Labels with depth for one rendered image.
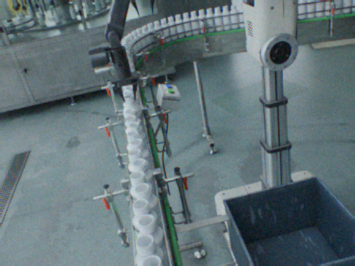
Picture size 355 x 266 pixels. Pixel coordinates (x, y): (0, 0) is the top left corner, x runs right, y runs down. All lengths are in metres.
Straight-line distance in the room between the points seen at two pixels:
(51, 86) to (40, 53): 0.43
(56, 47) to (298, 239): 3.77
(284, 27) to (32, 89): 3.69
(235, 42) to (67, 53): 2.38
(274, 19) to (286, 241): 0.84
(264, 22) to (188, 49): 1.35
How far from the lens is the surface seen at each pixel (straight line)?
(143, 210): 0.82
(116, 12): 1.21
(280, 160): 1.84
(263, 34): 1.50
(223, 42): 2.76
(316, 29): 2.80
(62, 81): 4.63
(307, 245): 1.27
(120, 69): 1.26
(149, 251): 0.73
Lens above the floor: 1.68
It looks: 29 degrees down
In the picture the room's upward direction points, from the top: 12 degrees counter-clockwise
